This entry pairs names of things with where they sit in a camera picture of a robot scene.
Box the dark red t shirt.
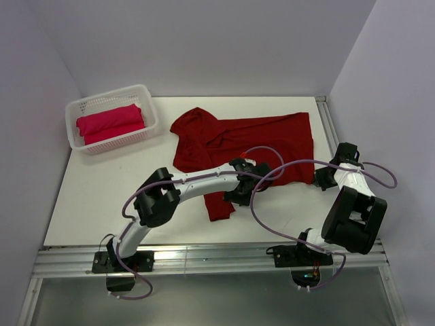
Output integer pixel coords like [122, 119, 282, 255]
[169, 107, 315, 223]

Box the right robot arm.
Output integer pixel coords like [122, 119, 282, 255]
[294, 143, 387, 265]

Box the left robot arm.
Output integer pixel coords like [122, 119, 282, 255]
[107, 158, 271, 271]

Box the pink rolled t shirt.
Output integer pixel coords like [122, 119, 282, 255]
[76, 104, 145, 145]

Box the white perforated plastic basket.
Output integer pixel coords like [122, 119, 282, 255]
[65, 84, 160, 154]

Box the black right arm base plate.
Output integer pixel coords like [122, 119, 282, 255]
[266, 244, 334, 268]

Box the aluminium frame rail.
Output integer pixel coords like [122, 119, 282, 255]
[18, 96, 408, 325]

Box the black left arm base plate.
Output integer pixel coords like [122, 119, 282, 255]
[91, 251, 154, 274]

